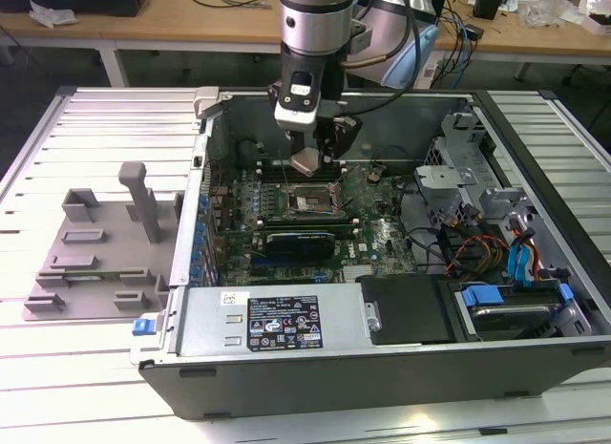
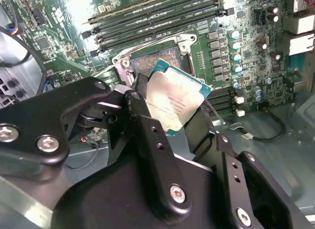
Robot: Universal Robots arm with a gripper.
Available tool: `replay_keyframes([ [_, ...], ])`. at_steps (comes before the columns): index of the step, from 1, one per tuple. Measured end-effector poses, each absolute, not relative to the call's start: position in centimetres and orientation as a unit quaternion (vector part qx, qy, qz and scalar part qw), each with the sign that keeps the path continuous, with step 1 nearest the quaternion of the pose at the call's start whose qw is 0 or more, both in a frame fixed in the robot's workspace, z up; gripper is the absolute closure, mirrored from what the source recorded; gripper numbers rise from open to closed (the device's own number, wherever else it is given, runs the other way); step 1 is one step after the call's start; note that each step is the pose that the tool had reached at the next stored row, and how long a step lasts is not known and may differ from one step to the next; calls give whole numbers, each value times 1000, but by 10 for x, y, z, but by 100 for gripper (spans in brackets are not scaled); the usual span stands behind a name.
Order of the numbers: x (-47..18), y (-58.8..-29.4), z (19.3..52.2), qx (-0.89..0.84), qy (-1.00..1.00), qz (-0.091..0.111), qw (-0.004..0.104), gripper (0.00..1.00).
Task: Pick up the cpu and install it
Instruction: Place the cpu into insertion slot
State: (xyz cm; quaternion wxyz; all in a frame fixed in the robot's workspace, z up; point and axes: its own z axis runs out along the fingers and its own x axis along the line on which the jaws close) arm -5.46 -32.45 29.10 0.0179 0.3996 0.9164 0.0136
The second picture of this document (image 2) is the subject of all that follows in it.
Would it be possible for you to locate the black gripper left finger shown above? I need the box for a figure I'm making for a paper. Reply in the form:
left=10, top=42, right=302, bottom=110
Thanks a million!
left=0, top=75, right=193, bottom=219

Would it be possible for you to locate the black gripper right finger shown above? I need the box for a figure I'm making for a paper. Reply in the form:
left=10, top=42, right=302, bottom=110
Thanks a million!
left=186, top=103, right=307, bottom=229

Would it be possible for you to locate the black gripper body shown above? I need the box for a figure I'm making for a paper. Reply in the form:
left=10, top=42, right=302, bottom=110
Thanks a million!
left=51, top=150, right=234, bottom=229

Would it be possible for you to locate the silver green CPU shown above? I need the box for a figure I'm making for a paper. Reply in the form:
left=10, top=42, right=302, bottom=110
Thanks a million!
left=145, top=58, right=214, bottom=136

